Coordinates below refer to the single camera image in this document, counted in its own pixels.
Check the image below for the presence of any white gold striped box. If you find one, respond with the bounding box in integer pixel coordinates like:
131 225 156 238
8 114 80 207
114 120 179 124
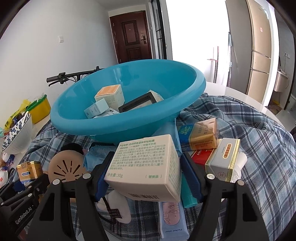
205 138 240 183

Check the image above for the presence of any beige round speaker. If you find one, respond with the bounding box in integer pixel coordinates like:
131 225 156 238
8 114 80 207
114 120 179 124
48 150 88 182

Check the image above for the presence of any red cigarette box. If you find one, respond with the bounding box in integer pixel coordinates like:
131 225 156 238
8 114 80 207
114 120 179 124
191 149 215 166

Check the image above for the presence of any blue plastic basin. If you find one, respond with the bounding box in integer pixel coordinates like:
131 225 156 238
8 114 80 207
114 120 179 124
50 59 206 144

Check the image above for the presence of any teal tube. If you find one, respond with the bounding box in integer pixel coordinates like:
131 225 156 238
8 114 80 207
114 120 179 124
181 173 198 208

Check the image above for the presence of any yellow green container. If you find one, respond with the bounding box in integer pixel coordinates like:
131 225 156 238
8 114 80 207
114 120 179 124
26 94 51 125

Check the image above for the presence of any orange gold carton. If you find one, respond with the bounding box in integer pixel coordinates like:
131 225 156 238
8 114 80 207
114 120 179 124
189 118 218 151

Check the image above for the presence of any yellow plastic bag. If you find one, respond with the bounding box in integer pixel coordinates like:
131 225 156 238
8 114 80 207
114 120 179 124
4 99 31 130

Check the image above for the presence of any cream box green text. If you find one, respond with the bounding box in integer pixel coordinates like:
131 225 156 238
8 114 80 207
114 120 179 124
104 134 182 202

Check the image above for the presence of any light blue pouch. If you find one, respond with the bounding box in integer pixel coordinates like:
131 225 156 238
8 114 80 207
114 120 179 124
83 146 117 172

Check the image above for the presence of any blue plaid cloth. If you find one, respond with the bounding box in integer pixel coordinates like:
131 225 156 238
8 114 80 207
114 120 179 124
20 93 295 240

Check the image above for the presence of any gold blue tin box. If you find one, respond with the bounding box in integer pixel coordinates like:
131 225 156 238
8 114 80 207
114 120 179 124
16 161 43 184

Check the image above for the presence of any black bicycle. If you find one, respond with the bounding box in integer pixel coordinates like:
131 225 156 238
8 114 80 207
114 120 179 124
46 66 102 87

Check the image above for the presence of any dark brown door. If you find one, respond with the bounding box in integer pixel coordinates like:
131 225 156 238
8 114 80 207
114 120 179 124
110 11 152 63

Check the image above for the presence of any black framed box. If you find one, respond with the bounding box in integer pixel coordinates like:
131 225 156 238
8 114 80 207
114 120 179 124
118 92 157 113

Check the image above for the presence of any orange top white box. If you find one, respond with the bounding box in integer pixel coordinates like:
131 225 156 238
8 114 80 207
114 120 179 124
94 84 125 109

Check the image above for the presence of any blue white ceramic bowl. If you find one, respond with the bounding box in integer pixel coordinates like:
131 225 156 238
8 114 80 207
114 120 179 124
2 111 33 155

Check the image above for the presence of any gold refrigerator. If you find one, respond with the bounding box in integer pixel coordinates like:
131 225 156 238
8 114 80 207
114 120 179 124
246 1 272 103

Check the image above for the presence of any light blue small box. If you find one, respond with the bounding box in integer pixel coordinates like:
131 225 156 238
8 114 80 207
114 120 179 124
84 98 109 118

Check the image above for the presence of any pink illustrated blue packet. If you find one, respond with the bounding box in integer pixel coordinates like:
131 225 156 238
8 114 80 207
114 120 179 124
159 202 189 241

